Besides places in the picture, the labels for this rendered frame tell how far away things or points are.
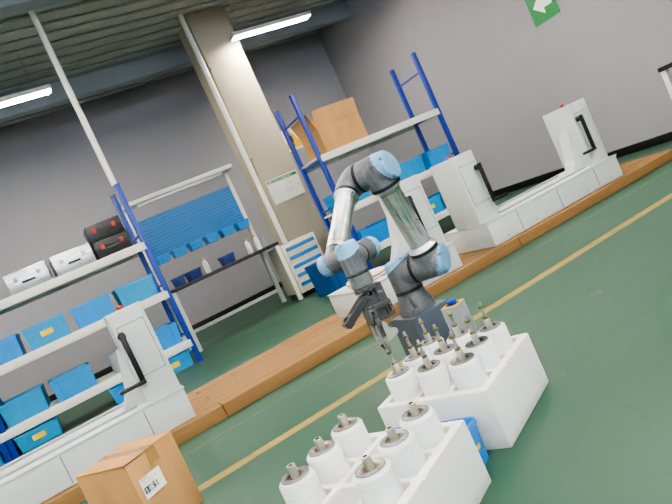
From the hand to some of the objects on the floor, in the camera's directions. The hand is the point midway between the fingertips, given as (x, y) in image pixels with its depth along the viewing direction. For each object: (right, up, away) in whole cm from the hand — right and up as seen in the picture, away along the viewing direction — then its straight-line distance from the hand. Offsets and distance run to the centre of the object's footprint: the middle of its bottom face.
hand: (384, 347), depth 188 cm
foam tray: (0, -40, -38) cm, 56 cm away
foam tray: (+30, -24, +4) cm, 38 cm away
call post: (+40, -17, +32) cm, 54 cm away
